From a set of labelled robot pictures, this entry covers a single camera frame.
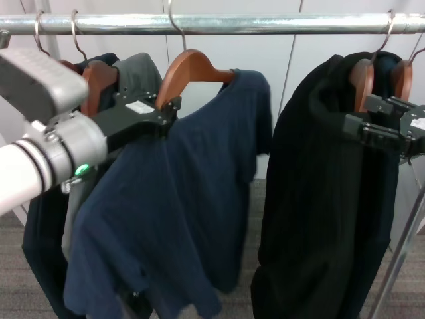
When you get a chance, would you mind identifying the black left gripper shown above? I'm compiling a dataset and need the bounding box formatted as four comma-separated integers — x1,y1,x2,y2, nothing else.
91,92,183,157

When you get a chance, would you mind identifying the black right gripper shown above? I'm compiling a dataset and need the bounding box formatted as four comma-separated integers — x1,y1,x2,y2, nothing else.
343,94,425,160

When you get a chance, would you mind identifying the wooden hanger with t-shirt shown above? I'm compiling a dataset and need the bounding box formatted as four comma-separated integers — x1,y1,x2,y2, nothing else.
154,0,236,111

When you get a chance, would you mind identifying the navy blue t-shirt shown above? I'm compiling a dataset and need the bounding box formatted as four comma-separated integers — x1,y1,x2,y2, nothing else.
62,68,274,319

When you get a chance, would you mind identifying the metal clothes rack upright pole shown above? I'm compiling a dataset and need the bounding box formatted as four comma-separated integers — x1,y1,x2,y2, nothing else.
367,189,425,319

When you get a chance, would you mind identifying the grey and black jacket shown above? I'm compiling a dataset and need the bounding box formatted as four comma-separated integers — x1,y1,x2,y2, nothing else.
60,52,167,319

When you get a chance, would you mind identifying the wooden hanger with black fleece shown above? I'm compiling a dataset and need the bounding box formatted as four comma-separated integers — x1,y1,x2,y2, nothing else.
347,9,396,114

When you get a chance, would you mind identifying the navy garment behind black fleece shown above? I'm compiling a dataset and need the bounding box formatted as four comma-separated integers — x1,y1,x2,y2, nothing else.
376,53,404,100

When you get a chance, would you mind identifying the wooden hanger with navy garment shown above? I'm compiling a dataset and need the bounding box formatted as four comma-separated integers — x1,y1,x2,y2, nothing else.
390,45,425,100

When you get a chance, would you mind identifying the wooden hanger with grey jacket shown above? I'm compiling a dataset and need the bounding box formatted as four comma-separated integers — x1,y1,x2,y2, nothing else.
70,9,120,116

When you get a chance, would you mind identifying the black fleece jacket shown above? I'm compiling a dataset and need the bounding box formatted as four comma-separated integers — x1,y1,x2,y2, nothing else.
250,51,401,319

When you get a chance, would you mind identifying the wooden hanger with dark garment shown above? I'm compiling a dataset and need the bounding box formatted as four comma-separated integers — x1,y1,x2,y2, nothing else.
34,9,80,76

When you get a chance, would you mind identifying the dark navy hanging garment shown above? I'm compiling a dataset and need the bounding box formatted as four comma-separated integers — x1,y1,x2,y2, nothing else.
21,52,121,319

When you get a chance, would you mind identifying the metal clothes rack rail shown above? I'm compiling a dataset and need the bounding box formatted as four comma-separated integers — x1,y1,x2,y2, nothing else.
0,12,425,37

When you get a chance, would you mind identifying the grey wrist camera housing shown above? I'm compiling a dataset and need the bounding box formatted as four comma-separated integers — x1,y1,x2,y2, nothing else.
0,49,90,118

